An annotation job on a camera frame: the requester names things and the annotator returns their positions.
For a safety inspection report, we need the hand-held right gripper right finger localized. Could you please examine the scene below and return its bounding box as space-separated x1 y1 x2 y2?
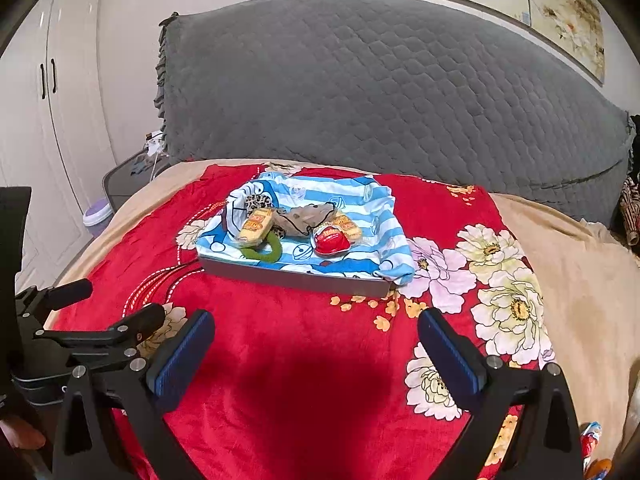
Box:
417 308 586 480

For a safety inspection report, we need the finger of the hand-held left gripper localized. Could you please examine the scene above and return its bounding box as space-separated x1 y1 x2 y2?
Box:
15 279 93 319
36 304 166 356

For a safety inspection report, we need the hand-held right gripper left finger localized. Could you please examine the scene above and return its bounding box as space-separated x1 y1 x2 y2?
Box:
52 310 216 480

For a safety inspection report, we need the green fuzzy scrunchie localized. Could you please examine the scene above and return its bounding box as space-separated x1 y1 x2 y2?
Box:
238 230 283 264

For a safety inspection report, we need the grey shallow box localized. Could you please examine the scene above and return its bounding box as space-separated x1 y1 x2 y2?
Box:
197 254 397 299

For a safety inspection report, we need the yellow snack packet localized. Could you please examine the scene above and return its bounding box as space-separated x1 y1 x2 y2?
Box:
236 208 275 247
332 211 364 242

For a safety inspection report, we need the red egg-shaped toy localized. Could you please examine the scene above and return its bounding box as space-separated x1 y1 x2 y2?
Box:
311 224 351 257

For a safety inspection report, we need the beige floral drawstring pouch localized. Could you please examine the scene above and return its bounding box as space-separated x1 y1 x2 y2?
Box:
272 202 337 239

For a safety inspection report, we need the person's left hand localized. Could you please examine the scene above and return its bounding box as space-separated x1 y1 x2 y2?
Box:
0 417 46 452

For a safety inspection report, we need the purple trash bin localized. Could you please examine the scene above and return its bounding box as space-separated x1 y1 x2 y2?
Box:
82 198 115 239

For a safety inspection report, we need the red floral blanket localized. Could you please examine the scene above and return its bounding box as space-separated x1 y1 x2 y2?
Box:
50 162 557 480

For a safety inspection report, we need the grey bedside table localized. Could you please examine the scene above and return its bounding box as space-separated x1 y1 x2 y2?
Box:
102 156 172 212

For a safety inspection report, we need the white wardrobe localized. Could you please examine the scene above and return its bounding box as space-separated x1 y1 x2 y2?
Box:
0 0 117 286

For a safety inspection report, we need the blue striped cartoon cloth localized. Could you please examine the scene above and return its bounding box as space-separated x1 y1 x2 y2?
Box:
195 171 417 287

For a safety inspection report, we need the colourful snack packet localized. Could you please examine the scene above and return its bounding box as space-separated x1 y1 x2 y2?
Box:
579 421 618 480

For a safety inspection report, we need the pile of clothes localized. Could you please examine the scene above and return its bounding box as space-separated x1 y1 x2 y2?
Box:
619 115 640 247

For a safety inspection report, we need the grey quilted headboard cover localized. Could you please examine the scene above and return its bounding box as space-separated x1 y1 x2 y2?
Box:
152 0 637 225

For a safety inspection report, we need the white charger with cables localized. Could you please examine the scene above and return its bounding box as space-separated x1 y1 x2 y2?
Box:
144 130 167 157

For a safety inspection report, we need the floral wall painting panel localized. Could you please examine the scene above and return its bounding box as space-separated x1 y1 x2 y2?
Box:
521 0 607 87

